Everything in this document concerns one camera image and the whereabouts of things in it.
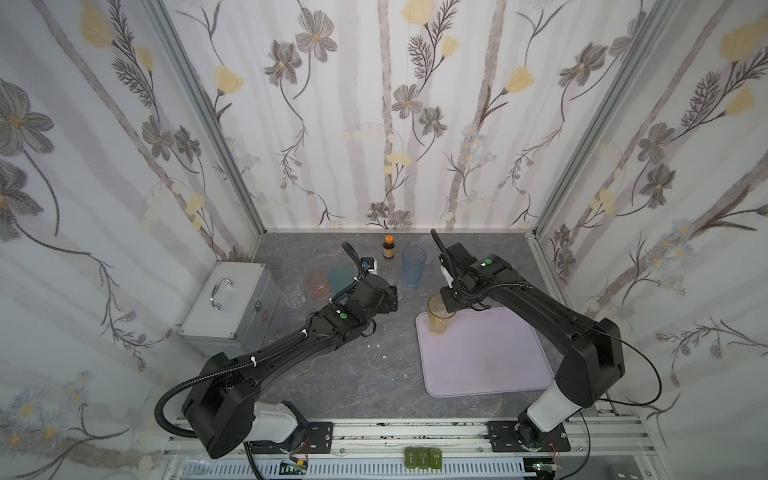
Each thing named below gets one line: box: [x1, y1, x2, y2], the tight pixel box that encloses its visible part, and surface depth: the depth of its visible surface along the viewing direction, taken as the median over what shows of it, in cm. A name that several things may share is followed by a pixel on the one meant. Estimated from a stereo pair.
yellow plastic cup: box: [428, 293, 456, 336], surface depth 95 cm
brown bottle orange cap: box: [382, 234, 395, 259], surface depth 110 cm
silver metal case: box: [178, 261, 280, 358], surface depth 83 cm
